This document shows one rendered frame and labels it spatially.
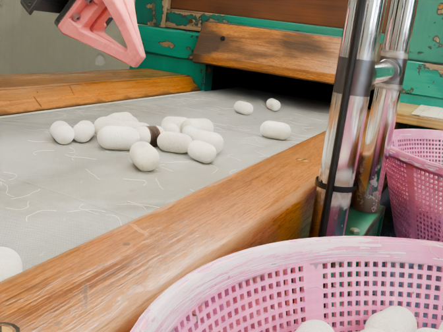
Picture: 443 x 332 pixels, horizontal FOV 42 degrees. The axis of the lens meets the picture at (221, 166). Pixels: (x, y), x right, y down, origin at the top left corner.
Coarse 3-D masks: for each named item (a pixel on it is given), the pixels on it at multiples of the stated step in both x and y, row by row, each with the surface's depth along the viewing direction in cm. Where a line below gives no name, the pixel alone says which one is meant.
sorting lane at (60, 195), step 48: (192, 96) 93; (0, 144) 49; (48, 144) 51; (96, 144) 53; (240, 144) 60; (288, 144) 63; (0, 192) 37; (48, 192) 38; (96, 192) 39; (144, 192) 40; (0, 240) 30; (48, 240) 30
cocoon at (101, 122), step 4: (96, 120) 55; (100, 120) 54; (104, 120) 54; (108, 120) 54; (112, 120) 54; (116, 120) 54; (96, 124) 54; (100, 124) 54; (104, 124) 54; (108, 124) 53; (112, 124) 53; (116, 124) 53; (120, 124) 53; (124, 124) 54; (96, 128) 54; (100, 128) 54; (96, 132) 54
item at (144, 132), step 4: (136, 128) 53; (140, 128) 53; (144, 128) 53; (160, 128) 54; (140, 132) 53; (144, 132) 53; (148, 132) 53; (160, 132) 54; (140, 136) 53; (144, 136) 53; (148, 136) 53; (140, 140) 53; (144, 140) 53; (148, 140) 53
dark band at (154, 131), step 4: (148, 128) 53; (152, 128) 54; (156, 128) 54; (152, 132) 53; (156, 132) 54; (152, 136) 53; (156, 136) 53; (152, 140) 53; (156, 140) 54; (152, 144) 54; (156, 144) 54
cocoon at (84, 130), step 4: (76, 124) 52; (80, 124) 52; (84, 124) 52; (88, 124) 53; (92, 124) 54; (76, 128) 52; (80, 128) 52; (84, 128) 52; (88, 128) 52; (92, 128) 53; (76, 132) 52; (80, 132) 52; (84, 132) 52; (88, 132) 52; (92, 132) 53; (76, 136) 52; (80, 136) 52; (84, 136) 52; (88, 136) 52; (76, 140) 52; (80, 140) 52; (84, 140) 52
